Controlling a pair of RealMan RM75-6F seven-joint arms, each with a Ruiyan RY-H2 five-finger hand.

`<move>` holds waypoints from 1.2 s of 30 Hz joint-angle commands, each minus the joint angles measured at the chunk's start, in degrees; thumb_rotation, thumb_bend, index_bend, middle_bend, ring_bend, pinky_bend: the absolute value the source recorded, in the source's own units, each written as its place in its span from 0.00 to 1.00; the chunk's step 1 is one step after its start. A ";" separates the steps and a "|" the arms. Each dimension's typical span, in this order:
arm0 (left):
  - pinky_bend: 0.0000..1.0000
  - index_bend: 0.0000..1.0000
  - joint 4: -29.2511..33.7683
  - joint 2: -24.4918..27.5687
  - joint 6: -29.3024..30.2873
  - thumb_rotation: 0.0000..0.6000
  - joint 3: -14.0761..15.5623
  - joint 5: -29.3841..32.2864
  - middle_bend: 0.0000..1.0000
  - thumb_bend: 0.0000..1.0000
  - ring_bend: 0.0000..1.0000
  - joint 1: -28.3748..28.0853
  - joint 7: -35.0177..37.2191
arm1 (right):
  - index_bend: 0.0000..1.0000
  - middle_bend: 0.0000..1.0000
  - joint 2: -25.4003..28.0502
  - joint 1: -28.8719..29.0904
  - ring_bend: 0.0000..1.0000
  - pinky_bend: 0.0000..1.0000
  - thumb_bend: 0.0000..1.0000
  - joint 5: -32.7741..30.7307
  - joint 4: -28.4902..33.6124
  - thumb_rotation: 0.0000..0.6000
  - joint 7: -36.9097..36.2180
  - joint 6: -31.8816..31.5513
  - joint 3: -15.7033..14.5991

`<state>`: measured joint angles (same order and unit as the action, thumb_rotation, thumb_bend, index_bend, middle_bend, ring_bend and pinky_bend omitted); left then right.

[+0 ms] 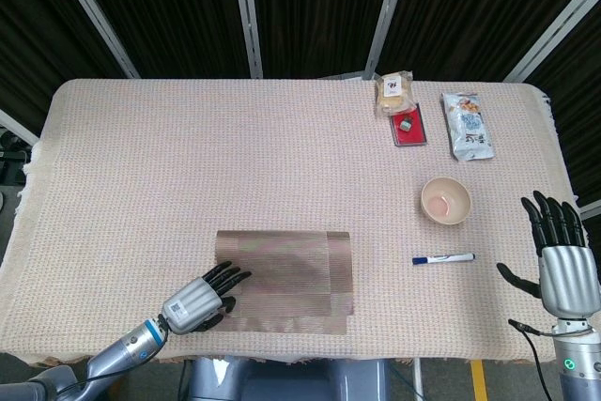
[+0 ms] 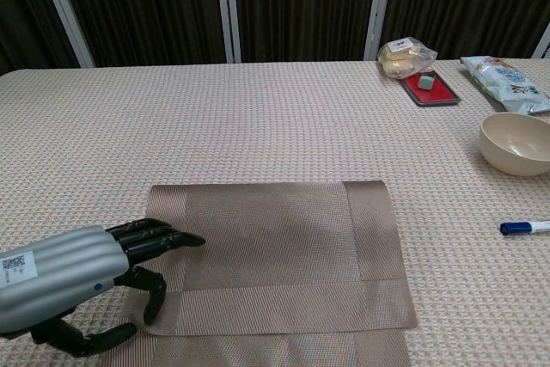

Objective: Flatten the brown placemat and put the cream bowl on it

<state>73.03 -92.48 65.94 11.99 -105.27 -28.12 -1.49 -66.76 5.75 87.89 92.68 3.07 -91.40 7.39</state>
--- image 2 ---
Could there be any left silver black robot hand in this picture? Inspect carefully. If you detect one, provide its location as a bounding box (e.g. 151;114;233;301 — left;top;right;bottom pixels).
0;218;206;358

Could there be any brown woven placemat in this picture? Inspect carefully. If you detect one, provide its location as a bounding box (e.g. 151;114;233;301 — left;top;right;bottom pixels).
99;180;419;367

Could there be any beige round bowl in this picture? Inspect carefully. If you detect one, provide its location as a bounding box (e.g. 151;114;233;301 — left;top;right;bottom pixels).
479;112;550;177

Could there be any pink woven tablecloth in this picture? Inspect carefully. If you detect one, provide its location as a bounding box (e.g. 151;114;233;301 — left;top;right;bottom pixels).
0;57;550;367

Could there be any black pleated curtain panel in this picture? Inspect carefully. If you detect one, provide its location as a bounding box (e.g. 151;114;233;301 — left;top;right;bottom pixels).
231;0;382;63
0;0;83;76
49;0;228;68
377;0;550;61

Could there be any clear bag of bread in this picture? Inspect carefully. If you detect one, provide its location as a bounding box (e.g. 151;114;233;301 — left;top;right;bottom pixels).
376;36;438;80

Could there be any white marker with blue cap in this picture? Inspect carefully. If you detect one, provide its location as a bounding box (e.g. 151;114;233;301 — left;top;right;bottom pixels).
499;219;550;237

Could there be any white blue snack bag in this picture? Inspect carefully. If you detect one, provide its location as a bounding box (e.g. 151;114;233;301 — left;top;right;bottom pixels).
460;55;550;115

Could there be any white partition post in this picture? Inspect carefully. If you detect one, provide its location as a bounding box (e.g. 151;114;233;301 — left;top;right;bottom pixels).
33;0;96;69
213;0;242;64
532;22;550;61
363;0;396;62

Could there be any red ink pad black frame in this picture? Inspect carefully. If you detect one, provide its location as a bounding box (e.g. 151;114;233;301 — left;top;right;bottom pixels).
401;69;463;107

